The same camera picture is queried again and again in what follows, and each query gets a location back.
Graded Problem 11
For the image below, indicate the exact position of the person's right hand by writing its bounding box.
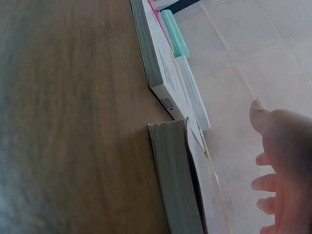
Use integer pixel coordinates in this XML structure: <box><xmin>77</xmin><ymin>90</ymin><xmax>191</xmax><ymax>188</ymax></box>
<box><xmin>249</xmin><ymin>98</ymin><xmax>312</xmax><ymax>234</ymax></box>

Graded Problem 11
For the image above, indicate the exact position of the thick book with curled cover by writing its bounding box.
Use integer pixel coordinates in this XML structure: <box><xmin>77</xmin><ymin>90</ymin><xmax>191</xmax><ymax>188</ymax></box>
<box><xmin>147</xmin><ymin>118</ymin><xmax>233</xmax><ymax>234</ymax></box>

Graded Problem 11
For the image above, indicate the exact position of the long white rectangular box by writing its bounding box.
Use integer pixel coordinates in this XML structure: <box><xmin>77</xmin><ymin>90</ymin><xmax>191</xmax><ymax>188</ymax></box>
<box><xmin>175</xmin><ymin>55</ymin><xmax>212</xmax><ymax>131</ymax></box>

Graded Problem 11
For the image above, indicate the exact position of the thick white cover book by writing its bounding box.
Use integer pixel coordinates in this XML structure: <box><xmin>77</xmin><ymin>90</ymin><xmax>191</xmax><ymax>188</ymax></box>
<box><xmin>130</xmin><ymin>0</ymin><xmax>197</xmax><ymax>121</ymax></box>

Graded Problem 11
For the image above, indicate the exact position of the teal rectangular block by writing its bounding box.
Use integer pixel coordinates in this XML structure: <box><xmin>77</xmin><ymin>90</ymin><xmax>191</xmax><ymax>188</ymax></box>
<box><xmin>160</xmin><ymin>9</ymin><xmax>190</xmax><ymax>59</ymax></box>

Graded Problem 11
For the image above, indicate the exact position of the pink flat sheet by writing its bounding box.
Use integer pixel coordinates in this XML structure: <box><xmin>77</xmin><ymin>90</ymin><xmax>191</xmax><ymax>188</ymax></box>
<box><xmin>147</xmin><ymin>0</ymin><xmax>175</xmax><ymax>55</ymax></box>

